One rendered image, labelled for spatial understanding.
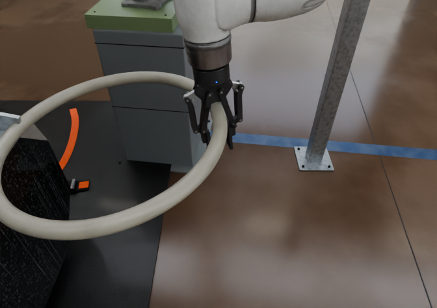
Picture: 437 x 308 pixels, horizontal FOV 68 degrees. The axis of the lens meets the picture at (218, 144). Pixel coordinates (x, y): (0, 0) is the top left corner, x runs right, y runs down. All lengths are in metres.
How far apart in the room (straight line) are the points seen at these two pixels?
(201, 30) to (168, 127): 1.17
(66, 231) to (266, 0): 0.49
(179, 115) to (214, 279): 0.78
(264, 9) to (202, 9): 0.11
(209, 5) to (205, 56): 0.09
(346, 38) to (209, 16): 1.05
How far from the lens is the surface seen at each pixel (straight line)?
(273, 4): 0.61
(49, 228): 0.57
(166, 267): 1.55
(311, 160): 1.96
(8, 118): 0.84
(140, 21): 1.47
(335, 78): 1.65
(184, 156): 1.83
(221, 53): 0.62
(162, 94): 1.60
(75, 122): 2.37
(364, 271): 1.65
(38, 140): 1.33
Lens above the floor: 1.36
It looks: 42 degrees down
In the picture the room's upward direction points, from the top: straight up
